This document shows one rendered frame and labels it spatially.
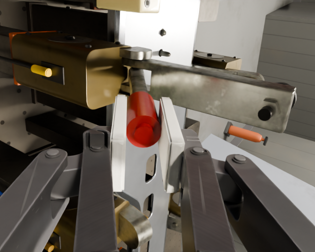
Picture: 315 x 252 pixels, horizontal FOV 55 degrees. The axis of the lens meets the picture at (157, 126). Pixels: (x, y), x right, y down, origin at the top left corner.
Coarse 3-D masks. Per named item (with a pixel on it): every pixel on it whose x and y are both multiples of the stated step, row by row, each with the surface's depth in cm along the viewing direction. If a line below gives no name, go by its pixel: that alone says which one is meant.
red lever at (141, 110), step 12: (132, 72) 30; (132, 84) 26; (144, 84) 26; (132, 96) 22; (144, 96) 22; (132, 108) 20; (144, 108) 19; (132, 120) 18; (144, 120) 18; (156, 120) 19; (132, 132) 19; (144, 132) 18; (156, 132) 19; (144, 144) 19
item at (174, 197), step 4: (176, 192) 77; (172, 196) 76; (176, 196) 76; (172, 200) 74; (176, 200) 74; (172, 204) 73; (176, 204) 73; (148, 208) 78; (172, 208) 72; (176, 208) 72; (176, 212) 71
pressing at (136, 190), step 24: (168, 0) 44; (192, 0) 49; (120, 24) 36; (144, 24) 41; (168, 24) 46; (192, 24) 52; (168, 48) 47; (192, 48) 54; (144, 72) 44; (144, 168) 52; (120, 192) 47; (144, 192) 54
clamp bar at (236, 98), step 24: (168, 72) 29; (192, 72) 27; (216, 72) 28; (168, 96) 29; (192, 96) 28; (216, 96) 27; (240, 96) 26; (264, 96) 25; (288, 96) 24; (240, 120) 26; (264, 120) 24
